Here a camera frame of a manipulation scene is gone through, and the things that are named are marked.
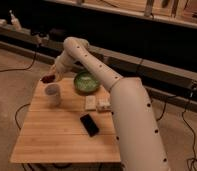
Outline dark red pepper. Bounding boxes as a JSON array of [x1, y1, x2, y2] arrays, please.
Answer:
[[41, 75, 55, 84]]

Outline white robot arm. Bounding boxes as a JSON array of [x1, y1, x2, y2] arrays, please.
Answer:
[[54, 37, 172, 171]]

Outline green bowl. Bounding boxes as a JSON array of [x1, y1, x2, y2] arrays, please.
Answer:
[[74, 71, 100, 94]]

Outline black box on ledge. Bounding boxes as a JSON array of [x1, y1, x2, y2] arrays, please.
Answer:
[[49, 29, 67, 42]]

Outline wooden table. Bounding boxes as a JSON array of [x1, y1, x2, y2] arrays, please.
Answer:
[[11, 78, 121, 163]]

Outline white tube package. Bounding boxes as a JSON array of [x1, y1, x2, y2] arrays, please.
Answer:
[[97, 99, 111, 112]]

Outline white spray bottle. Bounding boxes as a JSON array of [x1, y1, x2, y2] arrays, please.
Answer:
[[9, 11, 22, 31]]

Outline black smartphone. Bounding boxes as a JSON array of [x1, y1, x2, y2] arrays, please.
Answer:
[[80, 114, 99, 137]]

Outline black cable left floor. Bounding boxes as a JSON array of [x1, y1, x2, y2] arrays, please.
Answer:
[[0, 46, 38, 76]]

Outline black cable floor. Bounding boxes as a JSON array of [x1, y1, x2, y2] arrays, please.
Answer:
[[0, 46, 38, 76], [181, 107, 197, 171]]

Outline black cable right floor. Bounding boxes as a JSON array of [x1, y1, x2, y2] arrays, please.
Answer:
[[181, 107, 197, 171]]

